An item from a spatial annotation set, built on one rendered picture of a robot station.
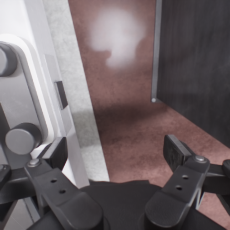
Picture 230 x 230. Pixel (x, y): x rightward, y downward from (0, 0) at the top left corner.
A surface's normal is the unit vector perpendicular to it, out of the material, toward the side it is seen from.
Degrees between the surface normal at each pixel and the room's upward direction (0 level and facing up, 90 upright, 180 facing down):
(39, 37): 90
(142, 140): 0
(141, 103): 0
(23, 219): 0
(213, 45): 90
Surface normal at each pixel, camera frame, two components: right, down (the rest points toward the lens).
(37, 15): 0.99, -0.17
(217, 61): -1.00, 0.01
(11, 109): 0.03, 0.29
